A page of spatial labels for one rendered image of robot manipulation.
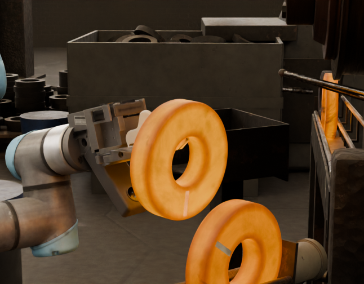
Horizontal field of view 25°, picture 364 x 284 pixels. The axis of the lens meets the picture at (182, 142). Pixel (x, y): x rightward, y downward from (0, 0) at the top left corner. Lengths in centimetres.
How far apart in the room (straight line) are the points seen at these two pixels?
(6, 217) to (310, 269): 44
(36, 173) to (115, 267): 182
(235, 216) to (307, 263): 18
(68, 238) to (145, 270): 178
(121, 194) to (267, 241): 22
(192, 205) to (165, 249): 216
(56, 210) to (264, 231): 35
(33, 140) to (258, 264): 41
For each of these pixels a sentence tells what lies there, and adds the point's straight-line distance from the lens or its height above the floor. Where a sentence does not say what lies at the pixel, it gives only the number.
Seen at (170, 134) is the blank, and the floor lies 87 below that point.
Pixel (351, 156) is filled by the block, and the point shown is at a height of 80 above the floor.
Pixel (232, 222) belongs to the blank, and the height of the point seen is 77.
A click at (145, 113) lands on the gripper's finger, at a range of 108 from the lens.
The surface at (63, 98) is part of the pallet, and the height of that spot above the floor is 31.
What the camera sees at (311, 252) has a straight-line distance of 116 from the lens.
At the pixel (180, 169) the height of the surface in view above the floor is 59.
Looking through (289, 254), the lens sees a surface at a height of 70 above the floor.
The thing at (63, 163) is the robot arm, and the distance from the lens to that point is 120.
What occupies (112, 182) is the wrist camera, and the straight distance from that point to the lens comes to 115.
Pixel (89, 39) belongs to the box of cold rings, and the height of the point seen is 71.
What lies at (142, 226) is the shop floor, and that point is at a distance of 352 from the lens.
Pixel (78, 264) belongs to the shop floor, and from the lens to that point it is 311.
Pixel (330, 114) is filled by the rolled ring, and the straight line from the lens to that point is 230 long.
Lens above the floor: 107
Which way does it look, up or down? 12 degrees down
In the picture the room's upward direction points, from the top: straight up
